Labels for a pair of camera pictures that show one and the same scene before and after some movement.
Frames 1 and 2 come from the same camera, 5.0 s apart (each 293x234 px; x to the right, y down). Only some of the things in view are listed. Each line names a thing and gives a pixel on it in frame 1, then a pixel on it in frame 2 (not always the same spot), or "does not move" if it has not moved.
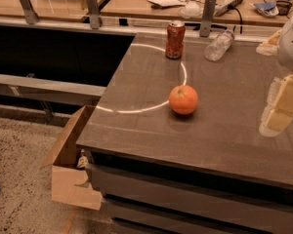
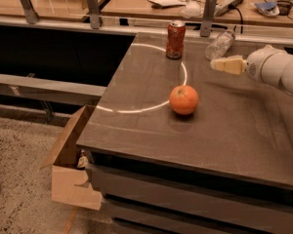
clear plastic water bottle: [219, 46] does not move
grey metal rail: [44, 89] does not move
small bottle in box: [83, 161] does not move
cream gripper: [291, 46] → [256, 64]
